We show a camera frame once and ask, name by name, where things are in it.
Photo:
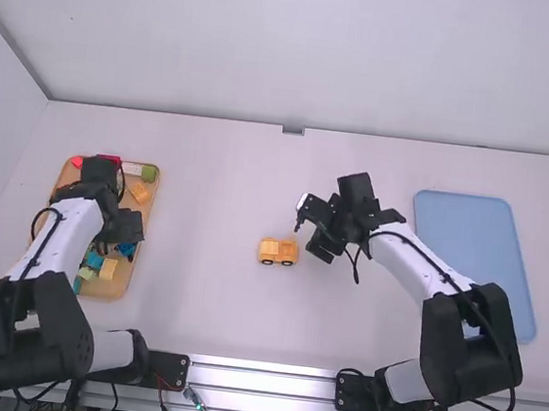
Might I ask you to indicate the green toy brick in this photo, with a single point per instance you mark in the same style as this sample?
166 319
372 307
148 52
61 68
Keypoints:
149 173
86 272

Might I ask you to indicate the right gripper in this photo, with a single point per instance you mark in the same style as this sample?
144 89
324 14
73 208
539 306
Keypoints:
327 216

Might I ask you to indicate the yellow toy car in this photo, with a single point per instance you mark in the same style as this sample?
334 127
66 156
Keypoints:
277 251

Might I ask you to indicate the tan tray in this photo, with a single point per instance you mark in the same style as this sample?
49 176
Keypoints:
115 291

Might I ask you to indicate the silver rails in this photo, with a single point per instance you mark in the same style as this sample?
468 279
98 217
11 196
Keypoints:
261 376

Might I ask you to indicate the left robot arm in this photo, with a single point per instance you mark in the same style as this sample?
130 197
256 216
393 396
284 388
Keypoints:
55 236

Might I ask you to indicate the teal toy brick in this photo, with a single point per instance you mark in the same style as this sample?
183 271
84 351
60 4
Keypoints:
77 284
94 260

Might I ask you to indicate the dark red toy brick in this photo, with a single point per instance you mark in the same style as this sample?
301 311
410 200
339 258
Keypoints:
108 156

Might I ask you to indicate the yellow toy brick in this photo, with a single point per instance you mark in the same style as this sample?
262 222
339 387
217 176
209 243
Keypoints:
108 269
139 192

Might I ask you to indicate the blue mat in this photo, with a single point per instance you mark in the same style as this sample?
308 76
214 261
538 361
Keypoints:
471 246

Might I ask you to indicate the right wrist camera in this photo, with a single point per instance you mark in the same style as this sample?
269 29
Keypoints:
303 202

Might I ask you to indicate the blue toy brick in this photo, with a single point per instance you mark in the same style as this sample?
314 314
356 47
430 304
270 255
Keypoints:
126 249

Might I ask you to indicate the white toy brick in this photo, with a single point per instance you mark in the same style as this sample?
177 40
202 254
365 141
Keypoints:
131 168

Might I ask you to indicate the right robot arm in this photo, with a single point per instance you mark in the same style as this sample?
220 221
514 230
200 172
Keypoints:
396 257

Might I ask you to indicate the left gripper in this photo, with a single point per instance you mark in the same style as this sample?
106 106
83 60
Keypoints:
125 226

